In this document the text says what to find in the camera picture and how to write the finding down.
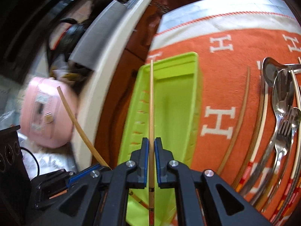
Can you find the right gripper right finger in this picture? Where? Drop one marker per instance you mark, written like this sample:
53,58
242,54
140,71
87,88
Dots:
202,197

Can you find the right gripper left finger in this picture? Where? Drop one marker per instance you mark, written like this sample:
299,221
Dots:
99,198

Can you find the plain brown wooden chopstick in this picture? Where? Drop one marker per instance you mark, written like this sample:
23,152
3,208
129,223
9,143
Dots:
238,125

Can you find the steel fork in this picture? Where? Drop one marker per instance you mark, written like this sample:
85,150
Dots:
282,145

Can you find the wooden handled steel spoon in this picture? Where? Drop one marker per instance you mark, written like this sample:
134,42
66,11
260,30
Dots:
282,98

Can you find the large steel soup spoon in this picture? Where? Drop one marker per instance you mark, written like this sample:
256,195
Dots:
271,68

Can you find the pink rice cooker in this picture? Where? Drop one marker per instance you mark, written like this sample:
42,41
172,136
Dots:
43,118

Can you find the green plastic utensil tray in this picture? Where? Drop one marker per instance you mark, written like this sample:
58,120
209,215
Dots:
177,89

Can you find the orange H-pattern blanket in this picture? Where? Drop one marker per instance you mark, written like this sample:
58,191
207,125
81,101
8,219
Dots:
229,36

